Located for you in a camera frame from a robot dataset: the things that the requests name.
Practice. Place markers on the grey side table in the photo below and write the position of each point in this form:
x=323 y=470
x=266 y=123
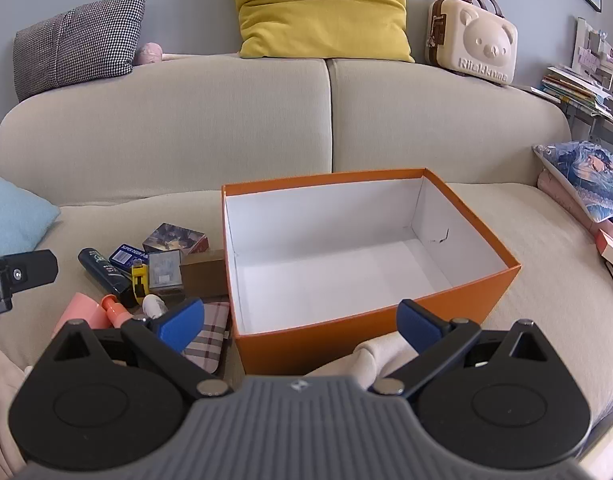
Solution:
x=603 y=132

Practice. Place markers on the orange cardboard box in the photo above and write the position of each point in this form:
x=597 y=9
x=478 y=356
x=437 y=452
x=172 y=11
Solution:
x=336 y=270

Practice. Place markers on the blue tin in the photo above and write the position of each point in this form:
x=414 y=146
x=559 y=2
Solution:
x=126 y=255

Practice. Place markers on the dark green bottle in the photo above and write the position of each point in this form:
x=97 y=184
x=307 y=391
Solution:
x=104 y=272

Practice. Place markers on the person's beige trousers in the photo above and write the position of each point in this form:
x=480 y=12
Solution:
x=1 y=400

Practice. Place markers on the pink plush toy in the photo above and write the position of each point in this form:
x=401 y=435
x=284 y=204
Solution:
x=149 y=54

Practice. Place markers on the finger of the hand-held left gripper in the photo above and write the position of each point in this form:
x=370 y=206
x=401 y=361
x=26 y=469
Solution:
x=34 y=270

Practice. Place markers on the plaid wallet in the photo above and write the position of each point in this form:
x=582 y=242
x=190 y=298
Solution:
x=214 y=335

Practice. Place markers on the blue figure print pillow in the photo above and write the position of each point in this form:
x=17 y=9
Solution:
x=586 y=175

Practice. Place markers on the stack of books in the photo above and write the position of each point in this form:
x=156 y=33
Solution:
x=573 y=90

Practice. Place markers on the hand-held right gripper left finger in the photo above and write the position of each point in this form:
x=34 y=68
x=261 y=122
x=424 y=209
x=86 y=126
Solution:
x=180 y=322

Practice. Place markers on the cream bear suitcase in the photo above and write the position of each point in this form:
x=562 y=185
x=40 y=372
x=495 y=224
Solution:
x=479 y=40

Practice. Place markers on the houndstooth pillow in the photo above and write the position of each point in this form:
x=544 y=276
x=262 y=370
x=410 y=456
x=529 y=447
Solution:
x=76 y=45

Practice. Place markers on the brown small box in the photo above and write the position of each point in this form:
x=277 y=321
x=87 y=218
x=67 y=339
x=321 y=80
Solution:
x=204 y=275

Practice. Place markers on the white tube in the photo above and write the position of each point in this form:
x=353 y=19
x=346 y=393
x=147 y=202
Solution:
x=154 y=306

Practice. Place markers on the orange capped bottle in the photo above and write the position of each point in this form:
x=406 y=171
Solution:
x=117 y=312

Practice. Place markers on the beige fabric sofa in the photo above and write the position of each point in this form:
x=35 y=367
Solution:
x=186 y=125

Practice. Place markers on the figure print small box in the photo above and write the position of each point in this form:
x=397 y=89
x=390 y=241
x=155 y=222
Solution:
x=174 y=237

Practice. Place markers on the yellow pillow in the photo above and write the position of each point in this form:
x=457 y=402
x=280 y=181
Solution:
x=321 y=10

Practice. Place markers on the pink pillow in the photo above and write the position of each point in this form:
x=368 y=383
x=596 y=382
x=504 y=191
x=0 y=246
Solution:
x=561 y=195

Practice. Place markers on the white desk organizer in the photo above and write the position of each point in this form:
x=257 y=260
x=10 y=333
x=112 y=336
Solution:
x=593 y=47

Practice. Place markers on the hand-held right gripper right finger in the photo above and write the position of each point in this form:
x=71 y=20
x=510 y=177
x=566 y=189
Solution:
x=419 y=325

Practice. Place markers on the cream cloth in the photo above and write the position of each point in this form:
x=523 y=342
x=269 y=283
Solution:
x=366 y=360

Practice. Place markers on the silver card box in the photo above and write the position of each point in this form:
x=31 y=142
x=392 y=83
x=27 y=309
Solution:
x=165 y=270

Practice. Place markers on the light blue pillow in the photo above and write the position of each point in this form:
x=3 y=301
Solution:
x=14 y=215

